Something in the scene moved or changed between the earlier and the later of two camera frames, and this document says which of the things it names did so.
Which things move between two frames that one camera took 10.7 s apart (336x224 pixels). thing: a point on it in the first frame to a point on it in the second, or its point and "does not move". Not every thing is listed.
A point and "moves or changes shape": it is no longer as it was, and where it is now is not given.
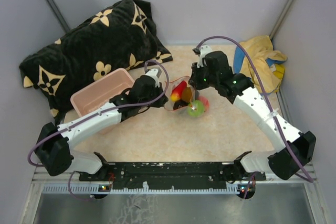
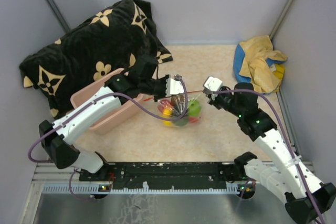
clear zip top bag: [182, 97] moves or changes shape
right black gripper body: [202, 79] to [226, 100]
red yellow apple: [205, 102] to [193, 120]
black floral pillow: [126, 36] does not move
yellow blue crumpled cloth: [269, 62] does not move
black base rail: [172, 174] does not move
